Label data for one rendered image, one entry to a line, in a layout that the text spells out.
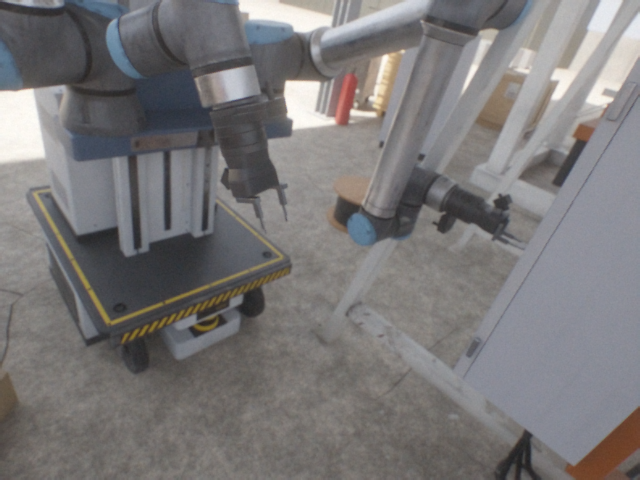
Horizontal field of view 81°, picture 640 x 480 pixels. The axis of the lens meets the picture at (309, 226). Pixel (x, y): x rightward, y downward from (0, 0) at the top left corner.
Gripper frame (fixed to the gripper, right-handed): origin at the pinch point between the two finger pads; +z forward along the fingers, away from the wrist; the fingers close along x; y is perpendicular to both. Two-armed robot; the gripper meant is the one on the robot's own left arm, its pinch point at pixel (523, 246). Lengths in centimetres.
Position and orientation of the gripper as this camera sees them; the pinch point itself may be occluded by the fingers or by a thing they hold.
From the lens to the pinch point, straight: 102.2
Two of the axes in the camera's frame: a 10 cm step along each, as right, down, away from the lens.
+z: 6.9, 4.9, -5.4
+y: 1.8, -8.4, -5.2
